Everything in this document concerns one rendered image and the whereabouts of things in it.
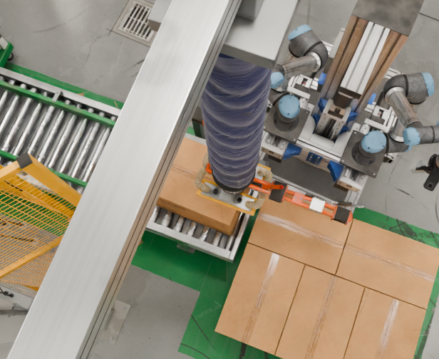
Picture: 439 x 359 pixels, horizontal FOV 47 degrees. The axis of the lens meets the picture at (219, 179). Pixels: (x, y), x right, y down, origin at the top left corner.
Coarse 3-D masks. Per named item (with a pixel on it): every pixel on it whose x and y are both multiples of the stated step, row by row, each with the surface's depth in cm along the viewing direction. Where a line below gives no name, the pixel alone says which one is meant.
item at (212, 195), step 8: (208, 184) 282; (216, 184) 282; (200, 192) 281; (208, 192) 281; (216, 192) 278; (216, 200) 280; (240, 200) 276; (256, 200) 279; (232, 208) 279; (240, 208) 278; (248, 208) 278
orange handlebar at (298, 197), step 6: (258, 180) 270; (252, 186) 269; (264, 192) 269; (288, 192) 268; (294, 192) 267; (288, 198) 267; (294, 198) 266; (300, 198) 266; (306, 198) 267; (300, 204) 265; (306, 204) 266; (324, 204) 265; (330, 204) 265; (324, 210) 265; (330, 216) 264
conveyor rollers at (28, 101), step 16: (16, 96) 363; (0, 112) 363; (32, 112) 360; (48, 112) 359; (64, 112) 359; (0, 128) 357; (16, 128) 357; (32, 128) 359; (80, 128) 355; (96, 128) 355; (112, 128) 356; (16, 144) 354; (32, 144) 353; (48, 144) 353; (64, 144) 354; (0, 160) 352; (64, 160) 349; (80, 160) 349; (96, 160) 350; (80, 192) 343; (160, 208) 340; (176, 224) 336; (192, 224) 335; (240, 224) 336
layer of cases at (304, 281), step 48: (288, 240) 332; (336, 240) 331; (384, 240) 330; (240, 288) 324; (288, 288) 324; (336, 288) 323; (384, 288) 322; (432, 288) 321; (240, 336) 317; (288, 336) 316; (336, 336) 315; (384, 336) 315
